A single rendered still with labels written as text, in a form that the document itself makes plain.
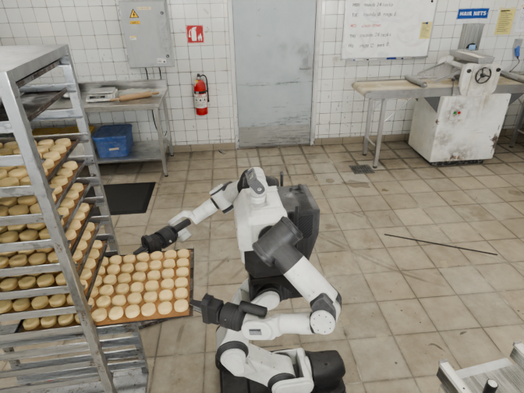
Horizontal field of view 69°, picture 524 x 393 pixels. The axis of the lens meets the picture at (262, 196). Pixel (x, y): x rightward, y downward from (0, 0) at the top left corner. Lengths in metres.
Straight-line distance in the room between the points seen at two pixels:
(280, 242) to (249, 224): 0.16
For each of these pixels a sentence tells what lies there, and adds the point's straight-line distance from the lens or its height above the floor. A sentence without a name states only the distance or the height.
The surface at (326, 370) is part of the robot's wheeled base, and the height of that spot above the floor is 0.33.
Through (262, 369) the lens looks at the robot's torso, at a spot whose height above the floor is 0.39.
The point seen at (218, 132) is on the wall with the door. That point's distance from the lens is 5.21.
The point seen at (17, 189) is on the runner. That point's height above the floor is 1.51.
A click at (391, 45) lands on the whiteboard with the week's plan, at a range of 5.37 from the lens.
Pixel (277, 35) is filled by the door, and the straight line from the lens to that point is 5.02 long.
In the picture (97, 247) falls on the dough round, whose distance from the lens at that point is 1.71.
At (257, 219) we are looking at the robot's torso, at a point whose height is 1.28.
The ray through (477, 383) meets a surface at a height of 0.84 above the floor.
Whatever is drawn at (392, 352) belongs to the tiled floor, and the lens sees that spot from 2.64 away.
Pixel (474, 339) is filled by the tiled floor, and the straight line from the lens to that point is 2.90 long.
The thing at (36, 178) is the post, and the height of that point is 1.55.
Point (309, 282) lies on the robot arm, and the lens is 1.22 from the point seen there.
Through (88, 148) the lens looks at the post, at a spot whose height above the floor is 1.45.
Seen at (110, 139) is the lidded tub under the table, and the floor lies 0.46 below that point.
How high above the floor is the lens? 1.98
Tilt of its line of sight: 29 degrees down
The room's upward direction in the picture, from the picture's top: 1 degrees counter-clockwise
